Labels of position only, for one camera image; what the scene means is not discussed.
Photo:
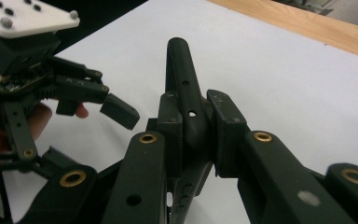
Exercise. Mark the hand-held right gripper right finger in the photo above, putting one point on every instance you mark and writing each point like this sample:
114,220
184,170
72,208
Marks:
261,174

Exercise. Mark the white board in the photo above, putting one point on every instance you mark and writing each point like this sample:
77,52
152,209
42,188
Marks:
276,93

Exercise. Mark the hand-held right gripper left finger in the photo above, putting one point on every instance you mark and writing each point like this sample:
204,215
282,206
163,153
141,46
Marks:
143,174

